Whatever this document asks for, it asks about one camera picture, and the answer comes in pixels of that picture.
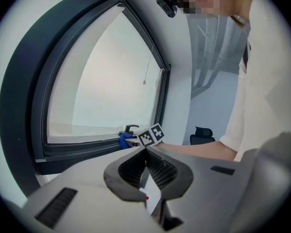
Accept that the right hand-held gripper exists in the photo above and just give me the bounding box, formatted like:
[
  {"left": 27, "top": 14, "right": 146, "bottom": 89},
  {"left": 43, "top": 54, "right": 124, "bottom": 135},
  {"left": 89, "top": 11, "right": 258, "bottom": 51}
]
[{"left": 125, "top": 122, "right": 166, "bottom": 148}]

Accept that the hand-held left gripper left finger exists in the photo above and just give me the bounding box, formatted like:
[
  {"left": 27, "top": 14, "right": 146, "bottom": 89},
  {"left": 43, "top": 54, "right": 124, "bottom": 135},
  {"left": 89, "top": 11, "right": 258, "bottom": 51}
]
[{"left": 21, "top": 146, "right": 166, "bottom": 233}]

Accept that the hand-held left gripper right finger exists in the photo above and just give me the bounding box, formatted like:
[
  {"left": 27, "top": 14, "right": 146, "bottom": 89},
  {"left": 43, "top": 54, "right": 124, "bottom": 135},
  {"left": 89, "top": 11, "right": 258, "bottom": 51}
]
[{"left": 145, "top": 146, "right": 259, "bottom": 233}]

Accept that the blue cloth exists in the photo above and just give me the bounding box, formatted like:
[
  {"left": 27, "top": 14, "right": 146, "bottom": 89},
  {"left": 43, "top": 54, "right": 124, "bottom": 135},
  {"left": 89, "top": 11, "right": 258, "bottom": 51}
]
[{"left": 119, "top": 133, "right": 134, "bottom": 150}]

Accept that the dark window frame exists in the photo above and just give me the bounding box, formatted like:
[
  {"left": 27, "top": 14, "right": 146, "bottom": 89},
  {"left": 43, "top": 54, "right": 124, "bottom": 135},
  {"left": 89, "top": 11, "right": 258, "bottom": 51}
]
[{"left": 0, "top": 0, "right": 172, "bottom": 196}]

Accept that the person's right forearm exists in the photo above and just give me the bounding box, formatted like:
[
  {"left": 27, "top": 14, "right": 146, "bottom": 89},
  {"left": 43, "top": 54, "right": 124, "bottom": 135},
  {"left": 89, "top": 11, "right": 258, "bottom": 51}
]
[{"left": 157, "top": 141, "right": 238, "bottom": 162}]

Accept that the black office chair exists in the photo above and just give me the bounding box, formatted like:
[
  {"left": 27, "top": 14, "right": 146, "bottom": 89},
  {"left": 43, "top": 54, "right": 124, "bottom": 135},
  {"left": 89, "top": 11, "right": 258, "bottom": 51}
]
[{"left": 190, "top": 126, "right": 216, "bottom": 146}]

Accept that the person's white shirt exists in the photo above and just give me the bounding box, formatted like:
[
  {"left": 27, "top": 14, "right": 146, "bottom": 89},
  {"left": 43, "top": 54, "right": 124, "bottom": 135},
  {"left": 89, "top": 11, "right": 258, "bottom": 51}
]
[{"left": 219, "top": 0, "right": 291, "bottom": 162}]

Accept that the black window handle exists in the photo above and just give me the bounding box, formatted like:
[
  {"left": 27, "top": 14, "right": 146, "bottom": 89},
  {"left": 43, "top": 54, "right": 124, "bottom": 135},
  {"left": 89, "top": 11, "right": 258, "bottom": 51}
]
[{"left": 118, "top": 124, "right": 140, "bottom": 136}]

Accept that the blind pull cord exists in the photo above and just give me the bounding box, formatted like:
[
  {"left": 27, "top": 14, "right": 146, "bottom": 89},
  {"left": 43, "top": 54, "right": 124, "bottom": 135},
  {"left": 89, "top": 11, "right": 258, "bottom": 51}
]
[{"left": 142, "top": 42, "right": 155, "bottom": 85}]

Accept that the black head-mounted camera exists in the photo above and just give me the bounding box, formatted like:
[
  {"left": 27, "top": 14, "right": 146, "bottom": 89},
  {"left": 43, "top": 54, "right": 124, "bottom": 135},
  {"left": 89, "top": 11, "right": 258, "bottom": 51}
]
[{"left": 156, "top": 0, "right": 179, "bottom": 18}]

